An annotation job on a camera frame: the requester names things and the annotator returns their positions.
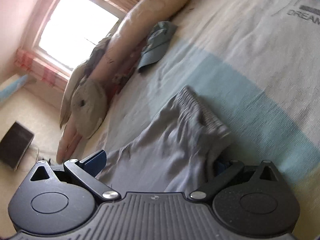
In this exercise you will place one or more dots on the pink folded quilt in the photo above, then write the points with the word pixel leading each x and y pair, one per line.
pixel 117 64

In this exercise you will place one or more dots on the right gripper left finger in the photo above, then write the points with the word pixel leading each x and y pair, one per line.
pixel 57 199

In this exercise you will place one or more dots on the grey cat face cushion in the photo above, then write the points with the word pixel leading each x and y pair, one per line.
pixel 89 107

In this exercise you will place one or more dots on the patchwork bed sheet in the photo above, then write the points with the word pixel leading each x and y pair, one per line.
pixel 255 64

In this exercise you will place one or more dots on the window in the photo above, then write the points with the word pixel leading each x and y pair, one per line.
pixel 70 29

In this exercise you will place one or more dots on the blue baseball cap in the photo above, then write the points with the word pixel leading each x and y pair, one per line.
pixel 157 44

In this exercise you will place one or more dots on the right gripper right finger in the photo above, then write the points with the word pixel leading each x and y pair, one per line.
pixel 250 200

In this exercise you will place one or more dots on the black wall television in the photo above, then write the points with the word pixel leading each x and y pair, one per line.
pixel 14 144

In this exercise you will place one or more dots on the grey-blue pants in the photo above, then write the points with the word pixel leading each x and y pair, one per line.
pixel 175 153

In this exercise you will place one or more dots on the left pink curtain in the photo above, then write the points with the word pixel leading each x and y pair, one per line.
pixel 40 70

